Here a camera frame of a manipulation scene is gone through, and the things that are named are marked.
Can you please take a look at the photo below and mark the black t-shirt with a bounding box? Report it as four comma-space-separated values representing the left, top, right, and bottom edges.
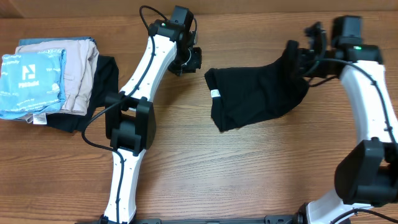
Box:
205, 57, 309, 132

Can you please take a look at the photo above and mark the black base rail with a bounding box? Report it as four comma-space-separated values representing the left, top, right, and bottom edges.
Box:
74, 214, 351, 224

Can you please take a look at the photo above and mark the light blue folded printed shirt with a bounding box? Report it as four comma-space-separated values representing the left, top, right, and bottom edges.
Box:
1, 49, 66, 119

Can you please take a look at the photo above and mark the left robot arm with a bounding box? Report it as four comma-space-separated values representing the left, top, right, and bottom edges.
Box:
100, 6, 202, 223

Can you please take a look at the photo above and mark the beige folded garment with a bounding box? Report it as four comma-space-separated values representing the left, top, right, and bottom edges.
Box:
16, 39, 99, 116

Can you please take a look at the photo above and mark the black folded garment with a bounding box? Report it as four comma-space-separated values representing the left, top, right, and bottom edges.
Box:
47, 55, 119, 133

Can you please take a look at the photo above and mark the blue folded garment at bottom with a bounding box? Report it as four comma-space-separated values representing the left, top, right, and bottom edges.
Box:
19, 36, 96, 46

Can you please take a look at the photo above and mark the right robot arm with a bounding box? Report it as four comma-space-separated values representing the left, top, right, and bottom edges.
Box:
265, 16, 397, 223

